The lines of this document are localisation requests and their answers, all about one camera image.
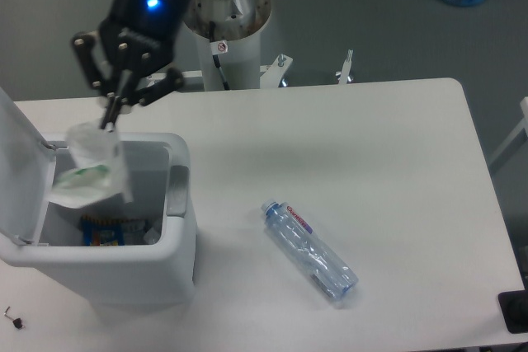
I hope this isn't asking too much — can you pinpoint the clear plastic water bottle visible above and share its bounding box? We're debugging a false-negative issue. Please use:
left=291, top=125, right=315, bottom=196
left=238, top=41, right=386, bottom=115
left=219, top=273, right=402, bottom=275
left=261, top=199, right=359, bottom=302

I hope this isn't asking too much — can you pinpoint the black device at table edge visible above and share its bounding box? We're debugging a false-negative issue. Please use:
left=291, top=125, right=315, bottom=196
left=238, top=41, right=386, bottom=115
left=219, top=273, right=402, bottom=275
left=498, top=290, right=527, bottom=334

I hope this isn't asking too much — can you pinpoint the small metal hex key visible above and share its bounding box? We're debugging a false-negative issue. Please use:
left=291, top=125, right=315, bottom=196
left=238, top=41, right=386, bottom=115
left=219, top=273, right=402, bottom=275
left=3, top=306, right=14, bottom=321

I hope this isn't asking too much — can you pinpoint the white furniture frame right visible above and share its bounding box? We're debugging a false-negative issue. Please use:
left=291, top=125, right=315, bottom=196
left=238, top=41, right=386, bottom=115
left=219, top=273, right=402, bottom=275
left=488, top=96, right=527, bottom=176

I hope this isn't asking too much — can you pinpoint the white pedestal base frame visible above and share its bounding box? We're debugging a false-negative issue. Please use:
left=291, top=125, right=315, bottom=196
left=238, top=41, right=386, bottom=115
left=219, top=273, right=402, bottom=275
left=142, top=49, right=358, bottom=96

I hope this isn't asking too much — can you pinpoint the clear plastic scrap in bin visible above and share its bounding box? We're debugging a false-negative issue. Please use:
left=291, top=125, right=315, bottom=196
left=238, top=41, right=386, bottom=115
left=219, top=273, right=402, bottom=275
left=143, top=218, right=163, bottom=245

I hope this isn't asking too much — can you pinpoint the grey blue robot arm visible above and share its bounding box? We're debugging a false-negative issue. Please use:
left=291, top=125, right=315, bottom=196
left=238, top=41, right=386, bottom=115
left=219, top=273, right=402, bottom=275
left=72, top=0, right=271, bottom=129

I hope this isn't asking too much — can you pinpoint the white open trash can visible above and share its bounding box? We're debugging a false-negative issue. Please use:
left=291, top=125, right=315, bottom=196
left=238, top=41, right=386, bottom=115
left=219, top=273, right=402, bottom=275
left=1, top=94, right=197, bottom=305

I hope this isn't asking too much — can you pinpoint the blue snack packet in bin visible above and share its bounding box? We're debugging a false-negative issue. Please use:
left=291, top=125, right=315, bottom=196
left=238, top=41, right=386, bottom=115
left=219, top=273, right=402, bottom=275
left=80, top=215, right=147, bottom=246

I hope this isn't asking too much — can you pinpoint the black cable on pedestal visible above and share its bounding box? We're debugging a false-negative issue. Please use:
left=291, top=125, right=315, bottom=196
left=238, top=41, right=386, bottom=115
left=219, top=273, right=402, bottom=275
left=208, top=20, right=231, bottom=92

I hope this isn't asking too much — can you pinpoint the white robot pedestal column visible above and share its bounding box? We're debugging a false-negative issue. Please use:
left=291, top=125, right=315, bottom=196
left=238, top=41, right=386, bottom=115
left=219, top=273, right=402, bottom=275
left=194, top=31, right=261, bottom=92

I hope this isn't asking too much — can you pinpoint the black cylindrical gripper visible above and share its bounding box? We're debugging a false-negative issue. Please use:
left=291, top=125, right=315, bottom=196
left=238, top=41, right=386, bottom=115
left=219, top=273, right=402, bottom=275
left=71, top=0, right=191, bottom=129

